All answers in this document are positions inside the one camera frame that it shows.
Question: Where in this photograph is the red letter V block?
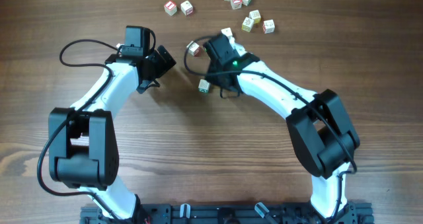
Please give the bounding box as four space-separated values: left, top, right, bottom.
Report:
230 0 243 10

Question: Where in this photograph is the yellow letter C block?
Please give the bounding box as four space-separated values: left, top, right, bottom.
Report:
186 41 201 57

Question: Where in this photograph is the yellow-edged top block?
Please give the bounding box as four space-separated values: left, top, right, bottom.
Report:
249 10 261 24

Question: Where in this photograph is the letter A soccer block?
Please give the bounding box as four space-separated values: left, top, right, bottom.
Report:
198 79 210 93

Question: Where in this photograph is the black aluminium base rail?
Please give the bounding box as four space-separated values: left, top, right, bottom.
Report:
79 202 375 224

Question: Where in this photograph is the white red-sided block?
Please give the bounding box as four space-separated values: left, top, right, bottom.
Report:
180 0 194 16

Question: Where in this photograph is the white picture block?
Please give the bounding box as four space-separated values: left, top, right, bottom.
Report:
221 28 233 39

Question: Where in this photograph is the yellow-sided picture block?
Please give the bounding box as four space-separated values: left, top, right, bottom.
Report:
241 17 254 32

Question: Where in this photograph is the red letter I block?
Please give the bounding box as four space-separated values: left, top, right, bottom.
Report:
164 1 178 16

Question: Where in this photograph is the white red-edged right block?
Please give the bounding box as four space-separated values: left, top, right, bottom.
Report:
262 19 275 34

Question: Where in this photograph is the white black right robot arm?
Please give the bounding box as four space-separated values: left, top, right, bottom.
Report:
206 53 360 221

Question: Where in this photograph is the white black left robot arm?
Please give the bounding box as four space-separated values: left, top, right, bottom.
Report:
37 45 176 223

